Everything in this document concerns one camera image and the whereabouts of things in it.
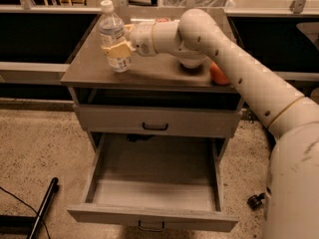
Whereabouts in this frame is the clear plastic water bottle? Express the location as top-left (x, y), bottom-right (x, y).
top-left (99, 0), bottom-right (131, 73)

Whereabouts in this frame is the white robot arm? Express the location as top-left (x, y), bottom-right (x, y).
top-left (103, 9), bottom-right (319, 239)

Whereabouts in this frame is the black office chair base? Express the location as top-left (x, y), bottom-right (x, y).
top-left (247, 193), bottom-right (265, 211)

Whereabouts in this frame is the black floor stand leg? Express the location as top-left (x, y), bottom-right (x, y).
top-left (0, 177), bottom-right (59, 239)

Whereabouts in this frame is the grey drawer cabinet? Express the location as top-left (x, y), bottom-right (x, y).
top-left (60, 6), bottom-right (247, 151)

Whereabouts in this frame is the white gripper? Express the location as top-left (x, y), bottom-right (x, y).
top-left (102, 22), bottom-right (156, 58)

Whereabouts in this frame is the red apple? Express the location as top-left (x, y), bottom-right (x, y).
top-left (209, 62), bottom-right (229, 86)

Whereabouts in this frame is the open middle drawer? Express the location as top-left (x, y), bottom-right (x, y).
top-left (68, 133), bottom-right (238, 232)

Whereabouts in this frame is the black floor cable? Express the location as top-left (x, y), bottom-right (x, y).
top-left (0, 185), bottom-right (53, 239)

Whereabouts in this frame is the closed upper drawer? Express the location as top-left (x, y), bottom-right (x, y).
top-left (74, 105), bottom-right (241, 138)

